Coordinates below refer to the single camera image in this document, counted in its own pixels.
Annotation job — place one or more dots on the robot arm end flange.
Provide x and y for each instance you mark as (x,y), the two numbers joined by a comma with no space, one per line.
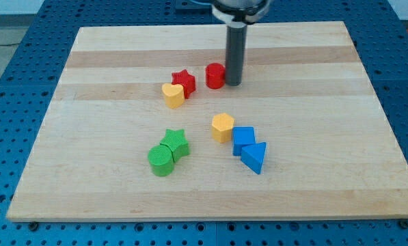
(240,12)

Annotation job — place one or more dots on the yellow hexagon block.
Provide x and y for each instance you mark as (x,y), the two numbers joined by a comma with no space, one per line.
(221,127)

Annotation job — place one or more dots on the green star block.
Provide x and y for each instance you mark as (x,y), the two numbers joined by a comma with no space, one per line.
(176,141)

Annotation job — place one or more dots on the yellow heart block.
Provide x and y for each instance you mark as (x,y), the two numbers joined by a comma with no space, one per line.
(173,95)

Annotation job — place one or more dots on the blue cube block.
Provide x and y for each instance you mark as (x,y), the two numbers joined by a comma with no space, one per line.
(242,136)

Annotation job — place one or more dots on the red star block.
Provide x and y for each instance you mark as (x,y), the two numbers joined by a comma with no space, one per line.
(186,80)

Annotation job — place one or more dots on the red cylinder block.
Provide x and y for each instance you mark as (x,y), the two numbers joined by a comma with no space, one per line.
(215,76)

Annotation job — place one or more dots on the green cylinder block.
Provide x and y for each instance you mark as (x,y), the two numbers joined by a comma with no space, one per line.
(161,160)

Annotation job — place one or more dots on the blue triangle block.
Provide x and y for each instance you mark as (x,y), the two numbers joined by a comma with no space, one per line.
(253,156)

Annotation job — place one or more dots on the light wooden board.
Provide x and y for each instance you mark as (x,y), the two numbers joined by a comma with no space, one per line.
(331,153)

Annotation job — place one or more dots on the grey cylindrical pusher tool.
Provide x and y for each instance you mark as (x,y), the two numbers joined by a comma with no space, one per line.
(235,52)

